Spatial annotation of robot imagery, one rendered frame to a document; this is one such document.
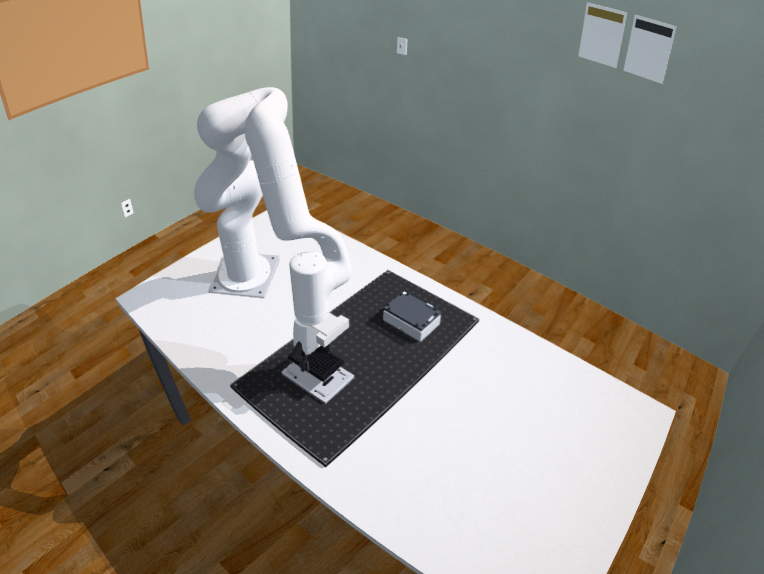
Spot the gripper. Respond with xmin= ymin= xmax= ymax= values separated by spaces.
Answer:
xmin=290 ymin=318 xmax=320 ymax=372

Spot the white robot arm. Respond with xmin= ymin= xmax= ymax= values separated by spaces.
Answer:
xmin=194 ymin=87 xmax=352 ymax=348

